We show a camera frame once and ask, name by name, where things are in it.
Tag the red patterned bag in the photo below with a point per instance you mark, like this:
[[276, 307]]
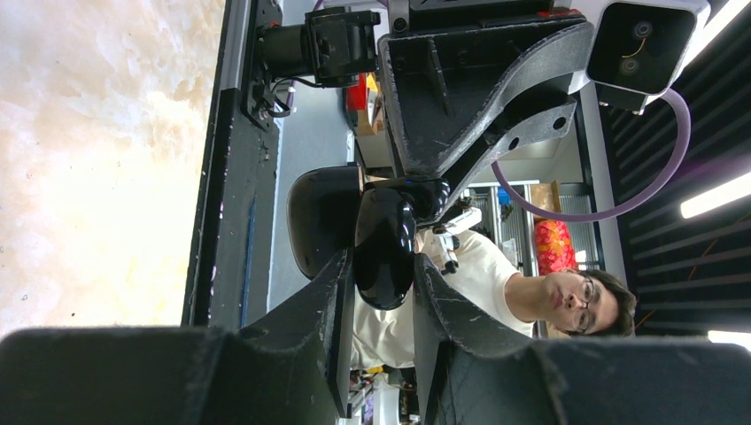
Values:
[[554, 249]]

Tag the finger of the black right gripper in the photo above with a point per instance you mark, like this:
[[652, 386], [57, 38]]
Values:
[[456, 100]]

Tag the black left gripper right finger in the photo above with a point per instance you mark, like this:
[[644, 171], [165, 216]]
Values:
[[471, 369]]

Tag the black glossy earbud charging case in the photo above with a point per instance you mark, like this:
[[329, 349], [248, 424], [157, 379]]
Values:
[[332, 209]]

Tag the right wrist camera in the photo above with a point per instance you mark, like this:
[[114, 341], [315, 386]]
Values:
[[639, 48]]

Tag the person in white shirt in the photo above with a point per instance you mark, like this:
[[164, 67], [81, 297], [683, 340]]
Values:
[[576, 302]]

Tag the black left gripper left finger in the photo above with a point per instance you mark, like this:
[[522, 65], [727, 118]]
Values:
[[289, 367]]

